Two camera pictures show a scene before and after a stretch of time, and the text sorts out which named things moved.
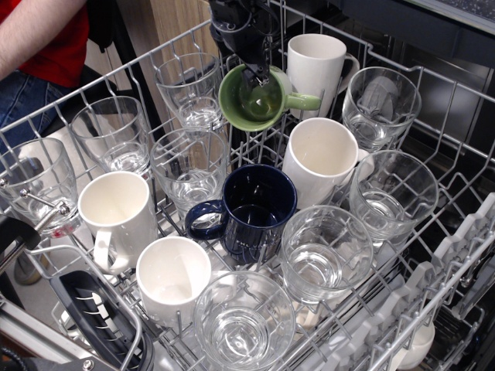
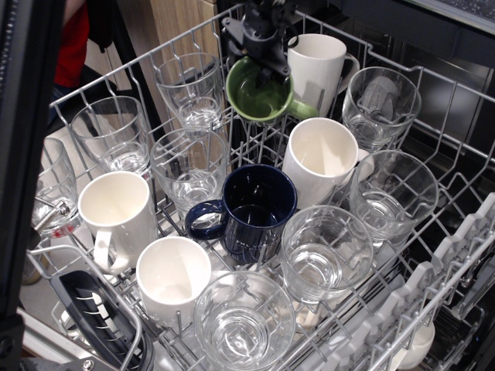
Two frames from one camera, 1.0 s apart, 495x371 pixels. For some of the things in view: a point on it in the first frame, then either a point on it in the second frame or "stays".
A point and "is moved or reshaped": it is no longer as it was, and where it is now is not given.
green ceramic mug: x=261 y=109 is moved or reshaped
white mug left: x=118 y=206 stays
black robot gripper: x=245 y=28 to x=261 y=35
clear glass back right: x=380 y=105 stays
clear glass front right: x=326 y=250 stays
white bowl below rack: x=422 y=343 stays
